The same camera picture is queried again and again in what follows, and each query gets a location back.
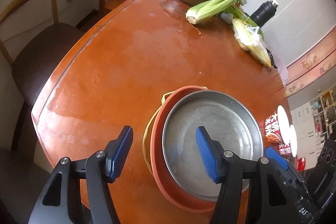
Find red noodle cup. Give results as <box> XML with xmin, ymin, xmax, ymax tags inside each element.
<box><xmin>278</xmin><ymin>124</ymin><xmax>298</xmax><ymax>157</ymax></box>
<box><xmin>264</xmin><ymin>105</ymin><xmax>290</xmax><ymax>145</ymax></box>

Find steel pan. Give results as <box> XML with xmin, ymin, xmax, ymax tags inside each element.
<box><xmin>161</xmin><ymin>90</ymin><xmax>264</xmax><ymax>203</ymax></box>

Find yellow shell-shaped plate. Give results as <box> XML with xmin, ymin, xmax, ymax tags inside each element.
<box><xmin>142</xmin><ymin>91</ymin><xmax>174</xmax><ymax>175</ymax></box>

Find pink pig-face plate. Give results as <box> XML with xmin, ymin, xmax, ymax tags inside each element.
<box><xmin>150</xmin><ymin>85</ymin><xmax>215</xmax><ymax>213</ymax></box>

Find white shelf cabinet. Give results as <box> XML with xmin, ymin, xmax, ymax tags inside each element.
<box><xmin>290</xmin><ymin>86</ymin><xmax>335</xmax><ymax>170</ymax></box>

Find pink clothes on chair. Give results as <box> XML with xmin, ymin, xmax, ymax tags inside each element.
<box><xmin>272</xmin><ymin>53</ymin><xmax>289</xmax><ymax>86</ymax></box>

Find hello kitty door curtain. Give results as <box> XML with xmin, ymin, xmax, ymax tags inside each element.
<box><xmin>285</xmin><ymin>27</ymin><xmax>335</xmax><ymax>97</ymax></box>

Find yellow noodles plastic bag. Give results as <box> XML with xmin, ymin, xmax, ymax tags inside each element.
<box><xmin>232</xmin><ymin>18</ymin><xmax>272</xmax><ymax>68</ymax></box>

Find curved-back wooden chair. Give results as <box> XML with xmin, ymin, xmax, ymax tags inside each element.
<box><xmin>1</xmin><ymin>0</ymin><xmax>84</xmax><ymax>162</ymax></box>

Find black thermos flask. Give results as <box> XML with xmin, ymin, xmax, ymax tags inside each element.
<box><xmin>250</xmin><ymin>0</ymin><xmax>278</xmax><ymax>28</ymax></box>

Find long celery bunch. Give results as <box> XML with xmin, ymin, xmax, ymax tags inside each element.
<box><xmin>185</xmin><ymin>0</ymin><xmax>240</xmax><ymax>25</ymax></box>

